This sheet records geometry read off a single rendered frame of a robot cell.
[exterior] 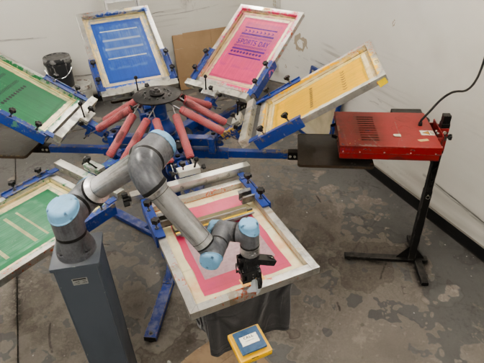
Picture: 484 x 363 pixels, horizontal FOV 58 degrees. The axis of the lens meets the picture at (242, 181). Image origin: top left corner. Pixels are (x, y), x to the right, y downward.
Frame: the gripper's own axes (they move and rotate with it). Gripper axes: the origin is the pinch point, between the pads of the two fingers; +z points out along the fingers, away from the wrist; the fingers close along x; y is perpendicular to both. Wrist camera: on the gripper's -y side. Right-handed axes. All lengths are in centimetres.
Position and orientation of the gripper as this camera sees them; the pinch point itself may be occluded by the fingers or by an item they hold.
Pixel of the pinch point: (256, 287)
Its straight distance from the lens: 183.8
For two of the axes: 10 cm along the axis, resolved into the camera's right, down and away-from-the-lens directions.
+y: -9.1, 2.5, -3.2
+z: 0.4, 8.3, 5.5
